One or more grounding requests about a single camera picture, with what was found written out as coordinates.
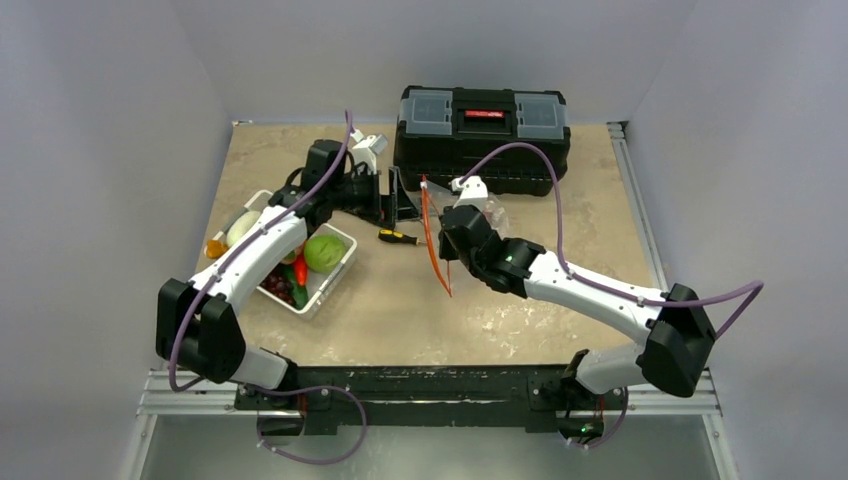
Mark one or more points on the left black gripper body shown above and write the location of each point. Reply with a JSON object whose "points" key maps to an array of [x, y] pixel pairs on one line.
{"points": [[362, 195]]}

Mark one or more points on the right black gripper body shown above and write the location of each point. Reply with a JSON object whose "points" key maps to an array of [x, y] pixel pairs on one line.
{"points": [[452, 237]]}

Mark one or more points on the clear zip top bag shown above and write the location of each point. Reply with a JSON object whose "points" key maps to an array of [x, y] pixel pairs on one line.
{"points": [[452, 275]]}

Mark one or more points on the green cabbage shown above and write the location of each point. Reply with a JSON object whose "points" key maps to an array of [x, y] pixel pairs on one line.
{"points": [[322, 253]]}

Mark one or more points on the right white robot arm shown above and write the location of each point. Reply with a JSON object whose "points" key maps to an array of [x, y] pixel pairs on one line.
{"points": [[671, 336]]}

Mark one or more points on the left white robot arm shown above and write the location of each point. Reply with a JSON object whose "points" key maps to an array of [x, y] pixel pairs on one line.
{"points": [[196, 321]]}

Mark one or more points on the yellow black screwdriver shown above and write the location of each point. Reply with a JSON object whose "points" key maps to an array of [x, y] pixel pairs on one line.
{"points": [[395, 237]]}

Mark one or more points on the black plastic toolbox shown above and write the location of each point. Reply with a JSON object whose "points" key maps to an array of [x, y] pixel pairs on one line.
{"points": [[516, 141]]}

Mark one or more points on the green cucumber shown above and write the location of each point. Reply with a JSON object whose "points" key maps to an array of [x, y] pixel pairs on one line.
{"points": [[299, 293]]}

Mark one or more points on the purple grape bunch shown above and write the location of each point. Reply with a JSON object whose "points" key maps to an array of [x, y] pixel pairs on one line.
{"points": [[279, 287]]}

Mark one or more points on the white radish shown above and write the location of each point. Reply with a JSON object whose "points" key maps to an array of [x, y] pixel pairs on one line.
{"points": [[241, 226]]}

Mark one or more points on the orange small fruit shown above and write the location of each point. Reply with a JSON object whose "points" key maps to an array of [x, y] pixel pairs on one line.
{"points": [[215, 249]]}

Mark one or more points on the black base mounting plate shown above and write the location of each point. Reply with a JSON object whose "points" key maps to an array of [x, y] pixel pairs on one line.
{"points": [[535, 398]]}

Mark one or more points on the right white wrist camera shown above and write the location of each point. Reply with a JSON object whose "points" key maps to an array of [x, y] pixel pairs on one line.
{"points": [[470, 191]]}

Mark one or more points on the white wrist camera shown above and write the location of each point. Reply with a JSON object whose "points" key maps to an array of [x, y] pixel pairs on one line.
{"points": [[366, 149], [470, 191]]}

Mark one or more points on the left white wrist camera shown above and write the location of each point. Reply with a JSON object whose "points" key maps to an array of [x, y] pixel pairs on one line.
{"points": [[366, 149]]}

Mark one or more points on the aluminium frame rail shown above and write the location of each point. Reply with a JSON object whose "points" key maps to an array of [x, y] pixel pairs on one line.
{"points": [[209, 399]]}

